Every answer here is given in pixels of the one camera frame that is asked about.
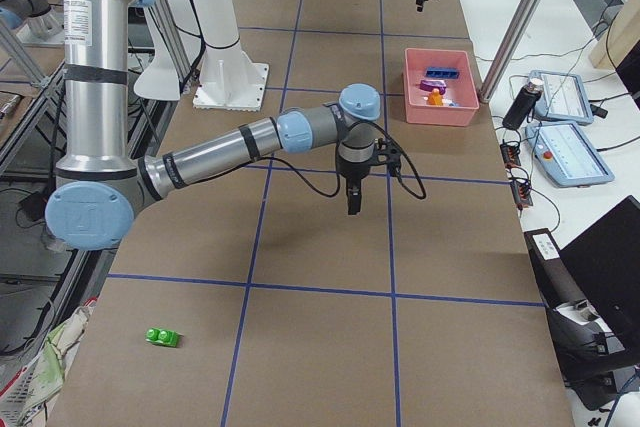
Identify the orange toy block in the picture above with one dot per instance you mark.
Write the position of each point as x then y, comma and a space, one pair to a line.
435, 98

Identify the far teach pendant tablet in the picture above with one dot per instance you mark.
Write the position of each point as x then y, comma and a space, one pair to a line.
564, 98

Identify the teach pendant tablet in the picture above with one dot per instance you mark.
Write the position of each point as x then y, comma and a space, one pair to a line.
564, 98
566, 155

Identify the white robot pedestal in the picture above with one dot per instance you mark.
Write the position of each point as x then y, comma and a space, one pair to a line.
228, 78

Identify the orange usb hub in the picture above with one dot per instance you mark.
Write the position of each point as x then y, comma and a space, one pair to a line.
521, 193
510, 153

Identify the black laptop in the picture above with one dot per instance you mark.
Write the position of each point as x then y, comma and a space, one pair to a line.
604, 262

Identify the pink plastic box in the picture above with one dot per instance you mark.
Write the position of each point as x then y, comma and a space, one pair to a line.
461, 90

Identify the green toy block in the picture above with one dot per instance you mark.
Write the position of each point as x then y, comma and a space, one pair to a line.
162, 337

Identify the aluminium frame post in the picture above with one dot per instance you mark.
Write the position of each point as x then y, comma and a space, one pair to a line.
513, 35

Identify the black box with label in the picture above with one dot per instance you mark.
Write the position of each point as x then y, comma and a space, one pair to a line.
555, 282

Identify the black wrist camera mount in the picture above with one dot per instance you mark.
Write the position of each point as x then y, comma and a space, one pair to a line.
387, 153

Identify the near teach pendant tablet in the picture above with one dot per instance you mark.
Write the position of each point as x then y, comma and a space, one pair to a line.
566, 155

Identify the long blue toy block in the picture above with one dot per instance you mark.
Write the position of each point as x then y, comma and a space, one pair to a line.
436, 72

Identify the purple toy block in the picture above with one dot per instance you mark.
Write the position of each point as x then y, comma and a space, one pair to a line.
428, 85

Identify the black water bottle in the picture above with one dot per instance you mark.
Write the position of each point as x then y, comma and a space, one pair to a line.
523, 103

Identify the cloth bag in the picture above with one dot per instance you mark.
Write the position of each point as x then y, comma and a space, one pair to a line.
28, 399

